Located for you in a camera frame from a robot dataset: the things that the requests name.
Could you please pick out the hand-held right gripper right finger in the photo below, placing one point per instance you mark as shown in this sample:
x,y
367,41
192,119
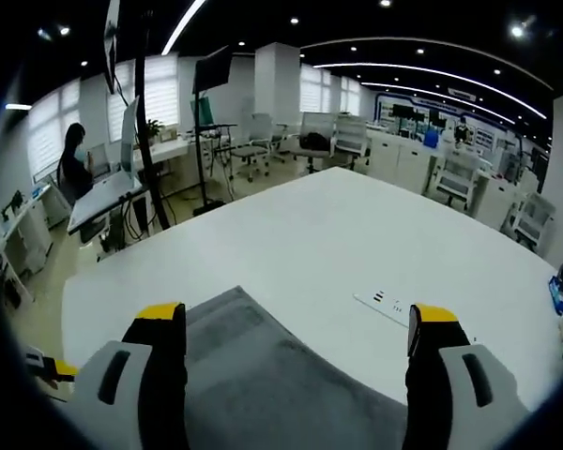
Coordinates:
x,y
455,398

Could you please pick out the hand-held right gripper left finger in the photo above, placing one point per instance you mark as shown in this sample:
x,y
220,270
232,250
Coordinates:
x,y
122,398

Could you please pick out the grey towel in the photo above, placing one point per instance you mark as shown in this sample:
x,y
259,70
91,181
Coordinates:
x,y
263,384

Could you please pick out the white socket panel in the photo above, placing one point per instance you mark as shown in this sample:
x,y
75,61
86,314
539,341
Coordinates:
x,y
380,304

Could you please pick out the white desk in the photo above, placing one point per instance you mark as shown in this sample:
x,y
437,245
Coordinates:
x,y
103,197

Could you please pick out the white office chair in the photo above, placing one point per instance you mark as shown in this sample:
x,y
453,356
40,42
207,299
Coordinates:
x,y
316,124
253,150
535,220
352,136
457,180

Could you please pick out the white table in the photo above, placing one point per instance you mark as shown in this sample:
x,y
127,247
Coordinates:
x,y
309,234

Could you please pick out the white monitor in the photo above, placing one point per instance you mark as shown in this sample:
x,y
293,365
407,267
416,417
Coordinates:
x,y
129,140

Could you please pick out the blue box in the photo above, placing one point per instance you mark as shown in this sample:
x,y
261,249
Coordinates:
x,y
432,139

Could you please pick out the black bag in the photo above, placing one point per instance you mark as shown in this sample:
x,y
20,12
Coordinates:
x,y
318,141

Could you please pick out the green board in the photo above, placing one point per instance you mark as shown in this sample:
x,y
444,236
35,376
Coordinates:
x,y
207,110

